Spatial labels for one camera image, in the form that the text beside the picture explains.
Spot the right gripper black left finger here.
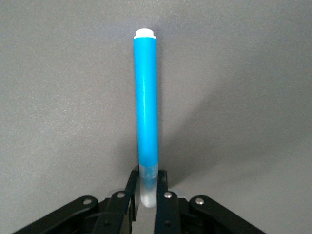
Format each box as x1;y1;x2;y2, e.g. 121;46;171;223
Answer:
12;169;142;234

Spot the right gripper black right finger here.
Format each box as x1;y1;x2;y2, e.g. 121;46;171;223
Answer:
153;169;268;234

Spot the blue marker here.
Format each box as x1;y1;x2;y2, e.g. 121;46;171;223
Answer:
133;28;160;209

